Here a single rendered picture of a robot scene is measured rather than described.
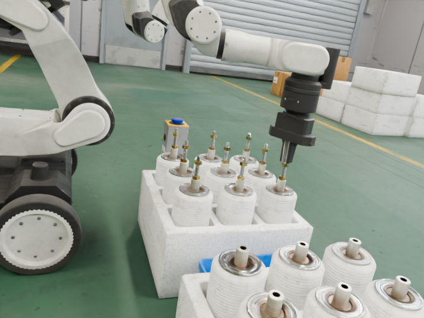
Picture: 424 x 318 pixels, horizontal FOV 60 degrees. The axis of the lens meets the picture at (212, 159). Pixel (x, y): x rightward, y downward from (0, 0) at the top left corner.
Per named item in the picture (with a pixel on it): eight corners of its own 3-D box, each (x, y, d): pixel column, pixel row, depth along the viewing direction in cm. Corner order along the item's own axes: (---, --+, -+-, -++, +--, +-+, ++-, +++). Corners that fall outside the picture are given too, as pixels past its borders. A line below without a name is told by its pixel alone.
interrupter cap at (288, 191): (293, 199, 94) (293, 197, 94) (264, 192, 95) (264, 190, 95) (294, 189, 101) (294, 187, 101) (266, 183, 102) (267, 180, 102)
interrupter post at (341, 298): (337, 310, 55) (343, 292, 54) (328, 300, 58) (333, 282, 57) (350, 308, 56) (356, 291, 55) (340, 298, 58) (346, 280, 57)
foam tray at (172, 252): (158, 299, 88) (166, 233, 83) (137, 219, 123) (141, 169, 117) (299, 285, 101) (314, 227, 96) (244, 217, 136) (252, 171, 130)
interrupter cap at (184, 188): (176, 184, 92) (176, 182, 92) (205, 185, 94) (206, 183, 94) (181, 197, 85) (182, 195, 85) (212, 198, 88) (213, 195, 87)
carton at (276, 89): (289, 94, 512) (293, 72, 502) (298, 98, 491) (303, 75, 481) (270, 93, 501) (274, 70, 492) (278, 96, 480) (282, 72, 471)
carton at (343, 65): (346, 82, 468) (352, 58, 458) (330, 80, 460) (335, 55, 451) (332, 79, 494) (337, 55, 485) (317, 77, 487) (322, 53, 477)
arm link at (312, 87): (287, 93, 85) (298, 41, 82) (278, 86, 95) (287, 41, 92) (334, 100, 86) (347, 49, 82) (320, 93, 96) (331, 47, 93)
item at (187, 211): (164, 244, 98) (171, 182, 93) (199, 243, 101) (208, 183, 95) (170, 265, 90) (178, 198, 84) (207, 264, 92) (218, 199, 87)
